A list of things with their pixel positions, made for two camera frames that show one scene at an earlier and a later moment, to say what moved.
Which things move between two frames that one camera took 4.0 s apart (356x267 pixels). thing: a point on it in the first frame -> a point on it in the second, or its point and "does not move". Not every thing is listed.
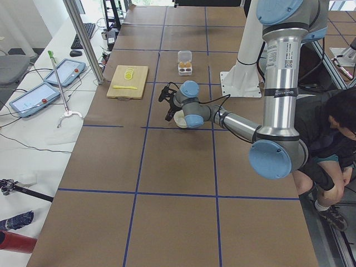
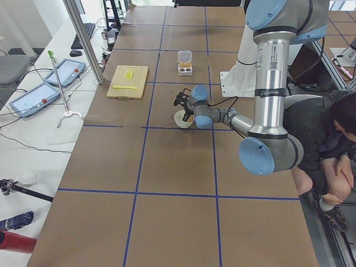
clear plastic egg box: (184, 63) does not move
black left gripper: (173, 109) -> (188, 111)
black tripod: (8, 185) does not move
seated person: (327, 127) does not move
